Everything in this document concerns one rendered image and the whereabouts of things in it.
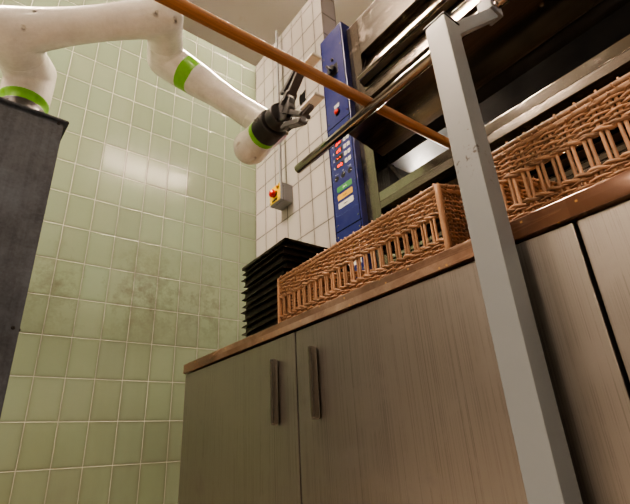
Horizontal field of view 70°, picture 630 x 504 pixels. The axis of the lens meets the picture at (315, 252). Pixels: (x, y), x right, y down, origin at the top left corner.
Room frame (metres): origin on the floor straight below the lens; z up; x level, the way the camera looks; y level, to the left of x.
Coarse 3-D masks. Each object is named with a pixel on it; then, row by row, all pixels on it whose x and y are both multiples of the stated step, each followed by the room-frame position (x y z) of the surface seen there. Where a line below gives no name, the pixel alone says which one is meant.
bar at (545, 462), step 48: (432, 48) 0.54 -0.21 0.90; (384, 96) 0.92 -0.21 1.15; (480, 144) 0.53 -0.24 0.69; (480, 192) 0.53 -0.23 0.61; (480, 240) 0.54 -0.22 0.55; (528, 336) 0.53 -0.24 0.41; (528, 384) 0.52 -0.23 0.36; (528, 432) 0.53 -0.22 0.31; (528, 480) 0.54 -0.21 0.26; (576, 480) 0.54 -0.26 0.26
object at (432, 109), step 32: (512, 0) 0.85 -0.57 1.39; (544, 0) 0.84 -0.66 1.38; (576, 0) 0.84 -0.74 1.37; (480, 32) 0.94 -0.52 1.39; (512, 32) 0.94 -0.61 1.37; (544, 32) 0.93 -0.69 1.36; (480, 64) 1.05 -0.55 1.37; (512, 64) 1.04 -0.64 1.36; (416, 96) 1.18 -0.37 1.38; (384, 128) 1.33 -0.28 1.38
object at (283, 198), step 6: (282, 186) 1.85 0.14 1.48; (288, 186) 1.87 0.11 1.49; (276, 192) 1.86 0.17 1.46; (282, 192) 1.85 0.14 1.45; (288, 192) 1.87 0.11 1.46; (270, 198) 1.91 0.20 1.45; (276, 198) 1.87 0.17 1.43; (282, 198) 1.85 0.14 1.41; (288, 198) 1.87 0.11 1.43; (270, 204) 1.91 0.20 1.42; (276, 204) 1.89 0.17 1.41; (282, 204) 1.90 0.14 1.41; (288, 204) 1.90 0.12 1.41
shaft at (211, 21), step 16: (160, 0) 0.63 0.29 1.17; (176, 0) 0.64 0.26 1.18; (192, 16) 0.67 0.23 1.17; (208, 16) 0.68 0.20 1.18; (224, 32) 0.72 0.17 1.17; (240, 32) 0.73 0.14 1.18; (256, 48) 0.77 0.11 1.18; (272, 48) 0.78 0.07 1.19; (288, 64) 0.82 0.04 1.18; (304, 64) 0.83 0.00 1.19; (320, 80) 0.88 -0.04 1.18; (336, 80) 0.90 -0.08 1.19; (352, 96) 0.94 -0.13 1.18; (368, 96) 0.97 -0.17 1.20; (384, 112) 1.02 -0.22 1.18; (416, 128) 1.10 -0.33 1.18; (448, 144) 1.19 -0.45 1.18
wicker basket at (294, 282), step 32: (448, 192) 0.71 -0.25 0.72; (384, 224) 0.80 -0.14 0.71; (416, 224) 0.74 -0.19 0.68; (448, 224) 0.70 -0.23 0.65; (320, 256) 0.97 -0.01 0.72; (352, 256) 0.88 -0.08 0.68; (416, 256) 0.75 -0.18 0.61; (288, 288) 1.09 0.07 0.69; (320, 288) 0.98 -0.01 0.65; (352, 288) 0.89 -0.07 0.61
